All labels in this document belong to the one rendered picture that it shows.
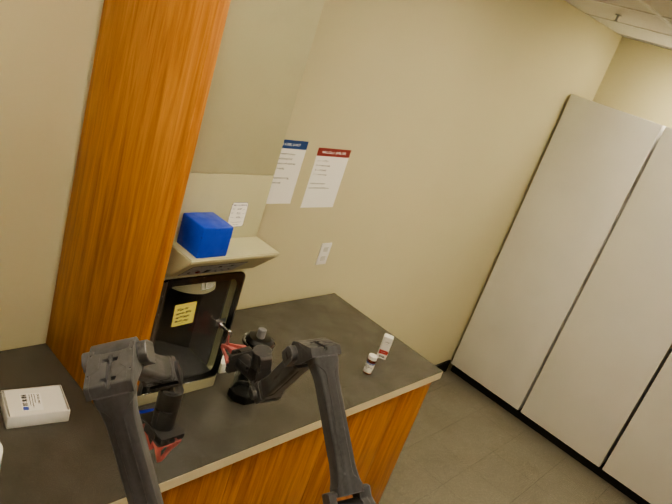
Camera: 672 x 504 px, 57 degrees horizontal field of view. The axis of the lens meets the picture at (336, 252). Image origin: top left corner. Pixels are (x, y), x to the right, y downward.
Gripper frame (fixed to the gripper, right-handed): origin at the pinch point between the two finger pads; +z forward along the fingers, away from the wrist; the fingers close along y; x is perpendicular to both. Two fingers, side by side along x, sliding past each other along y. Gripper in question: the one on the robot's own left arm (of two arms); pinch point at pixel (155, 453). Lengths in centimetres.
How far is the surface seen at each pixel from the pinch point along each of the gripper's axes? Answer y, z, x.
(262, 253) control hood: 22, -41, -39
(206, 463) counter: 3.7, 15.7, -22.5
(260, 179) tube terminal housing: 33, -60, -41
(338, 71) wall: 75, -90, -107
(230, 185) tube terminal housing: 33, -58, -30
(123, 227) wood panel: 42, -41, -6
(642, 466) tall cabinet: -68, 84, -325
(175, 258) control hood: 27.8, -38.7, -13.9
